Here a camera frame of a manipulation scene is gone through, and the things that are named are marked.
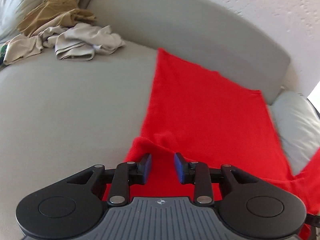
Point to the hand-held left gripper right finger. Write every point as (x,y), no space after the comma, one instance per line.
(178,168)

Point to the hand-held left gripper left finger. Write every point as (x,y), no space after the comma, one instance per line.
(147,168)

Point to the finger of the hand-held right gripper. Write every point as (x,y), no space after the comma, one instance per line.
(314,221)

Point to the red shirt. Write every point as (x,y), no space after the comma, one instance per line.
(200,105)

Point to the pale blue bolster cushion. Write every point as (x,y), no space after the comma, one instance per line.
(297,130)

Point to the light grey crumpled garment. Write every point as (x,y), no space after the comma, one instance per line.
(82,37)

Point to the tan crumpled garment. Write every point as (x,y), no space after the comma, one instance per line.
(50,10)

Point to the large grey-green pillow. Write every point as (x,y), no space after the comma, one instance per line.
(22,0)

